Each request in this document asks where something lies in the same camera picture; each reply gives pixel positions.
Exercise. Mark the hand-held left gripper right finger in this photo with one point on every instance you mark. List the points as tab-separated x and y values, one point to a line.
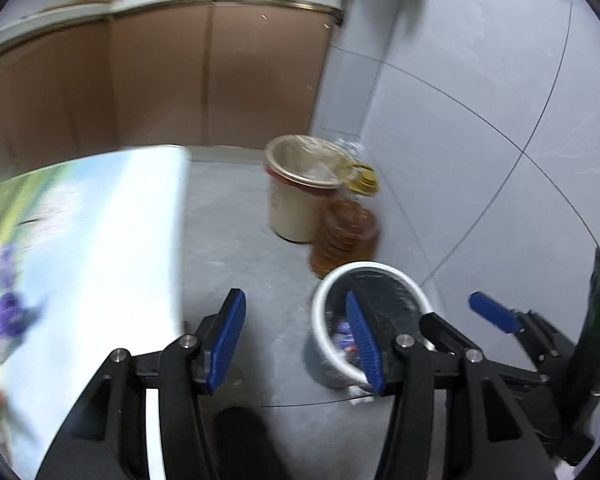
365	345

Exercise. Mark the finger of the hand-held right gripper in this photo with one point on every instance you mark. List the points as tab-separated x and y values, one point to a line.
492	312

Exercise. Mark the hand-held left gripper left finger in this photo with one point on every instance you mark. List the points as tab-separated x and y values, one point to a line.
225	342

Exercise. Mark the white trash bin black liner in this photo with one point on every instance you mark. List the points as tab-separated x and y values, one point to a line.
325	290

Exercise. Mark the purple wrapper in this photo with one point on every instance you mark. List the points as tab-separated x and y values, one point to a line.
7	310

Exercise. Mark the colourful crumpled wrapper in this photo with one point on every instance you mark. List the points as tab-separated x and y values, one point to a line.
342	337

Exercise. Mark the white paper scrap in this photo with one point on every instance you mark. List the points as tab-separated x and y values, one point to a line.
362	400

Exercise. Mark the beige bucket with plastic liner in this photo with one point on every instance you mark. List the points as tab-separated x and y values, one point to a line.
292	210

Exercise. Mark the landscape printed table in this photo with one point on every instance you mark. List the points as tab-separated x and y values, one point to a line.
105	240

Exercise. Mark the brown kitchen cabinets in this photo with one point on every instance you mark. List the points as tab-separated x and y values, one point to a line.
180	75

